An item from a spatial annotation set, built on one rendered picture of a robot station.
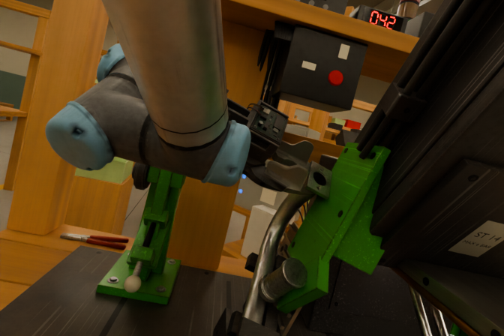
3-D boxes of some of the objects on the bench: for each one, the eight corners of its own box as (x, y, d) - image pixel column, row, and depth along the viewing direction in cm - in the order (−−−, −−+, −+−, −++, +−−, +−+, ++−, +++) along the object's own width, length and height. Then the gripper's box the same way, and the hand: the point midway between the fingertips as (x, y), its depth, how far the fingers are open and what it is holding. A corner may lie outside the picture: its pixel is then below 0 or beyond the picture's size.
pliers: (128, 241, 78) (129, 238, 78) (124, 250, 73) (125, 246, 73) (64, 233, 74) (65, 229, 74) (55, 241, 69) (57, 237, 69)
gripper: (198, 113, 36) (339, 192, 38) (227, 72, 44) (345, 139, 46) (182, 151, 42) (305, 217, 45) (211, 109, 50) (315, 167, 52)
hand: (308, 182), depth 47 cm, fingers closed on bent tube, 3 cm apart
